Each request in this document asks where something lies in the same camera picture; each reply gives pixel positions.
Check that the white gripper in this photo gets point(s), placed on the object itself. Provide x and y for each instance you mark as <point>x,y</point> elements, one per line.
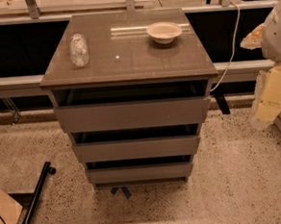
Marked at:
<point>277,38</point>

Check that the grey bottom drawer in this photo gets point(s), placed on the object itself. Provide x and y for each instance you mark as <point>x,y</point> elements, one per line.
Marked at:
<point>139,170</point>

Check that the grey drawer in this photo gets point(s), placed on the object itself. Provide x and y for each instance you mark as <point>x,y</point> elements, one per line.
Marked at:
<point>133,107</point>
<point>139,170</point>
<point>137,143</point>

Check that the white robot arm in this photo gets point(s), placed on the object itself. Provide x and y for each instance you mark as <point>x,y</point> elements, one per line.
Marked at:
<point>271,37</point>

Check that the grey drawer cabinet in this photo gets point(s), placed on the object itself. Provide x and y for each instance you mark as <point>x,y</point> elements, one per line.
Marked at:
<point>118,44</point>

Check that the grey top drawer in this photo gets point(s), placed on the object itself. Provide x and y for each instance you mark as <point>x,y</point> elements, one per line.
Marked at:
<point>133,107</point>

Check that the grey middle drawer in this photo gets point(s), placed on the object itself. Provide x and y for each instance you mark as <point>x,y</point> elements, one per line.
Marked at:
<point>137,143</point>

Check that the white paper bowl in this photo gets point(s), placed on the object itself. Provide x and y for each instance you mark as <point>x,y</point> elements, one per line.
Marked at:
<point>164,32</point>

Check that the clear plastic bottle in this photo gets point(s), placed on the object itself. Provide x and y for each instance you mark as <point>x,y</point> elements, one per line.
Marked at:
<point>78,49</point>

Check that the black metal stand bar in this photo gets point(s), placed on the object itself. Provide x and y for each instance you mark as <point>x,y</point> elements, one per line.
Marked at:
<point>29,201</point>

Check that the metal rail barrier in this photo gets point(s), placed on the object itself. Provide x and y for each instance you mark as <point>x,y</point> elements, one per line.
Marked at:
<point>224,72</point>

